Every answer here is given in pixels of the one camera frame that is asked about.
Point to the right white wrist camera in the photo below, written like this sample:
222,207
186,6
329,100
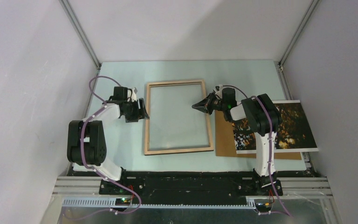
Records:
218,88

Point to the brown cardboard backing board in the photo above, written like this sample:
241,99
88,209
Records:
225,142

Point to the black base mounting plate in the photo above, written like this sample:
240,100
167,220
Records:
142,183

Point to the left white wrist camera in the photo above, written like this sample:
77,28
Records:
132,95

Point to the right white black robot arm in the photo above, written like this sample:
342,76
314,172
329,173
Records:
263,119

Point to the black picture frame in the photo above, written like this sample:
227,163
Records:
147,123

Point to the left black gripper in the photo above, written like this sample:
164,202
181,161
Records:
137,116

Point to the autumn leaves photo print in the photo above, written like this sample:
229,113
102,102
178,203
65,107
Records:
294,133

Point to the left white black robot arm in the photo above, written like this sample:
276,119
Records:
86,145

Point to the aluminium frame rail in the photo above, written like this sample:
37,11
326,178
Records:
84,192

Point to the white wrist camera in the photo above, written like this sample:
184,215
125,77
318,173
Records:
218,88
132,95

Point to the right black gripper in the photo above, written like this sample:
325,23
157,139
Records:
204,105

